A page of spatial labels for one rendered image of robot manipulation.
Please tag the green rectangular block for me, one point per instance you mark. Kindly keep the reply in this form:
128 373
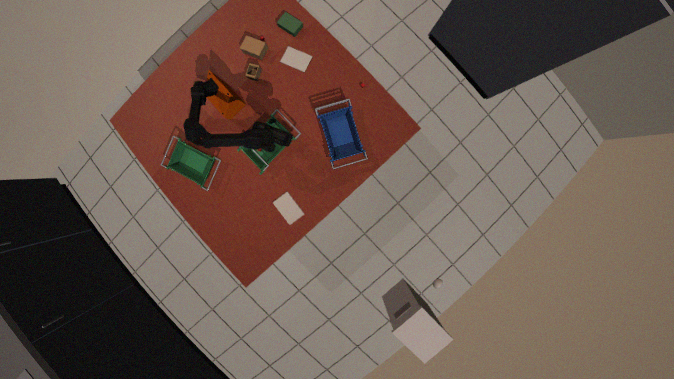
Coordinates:
290 24

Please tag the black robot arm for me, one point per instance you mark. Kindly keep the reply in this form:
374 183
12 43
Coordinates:
260 136

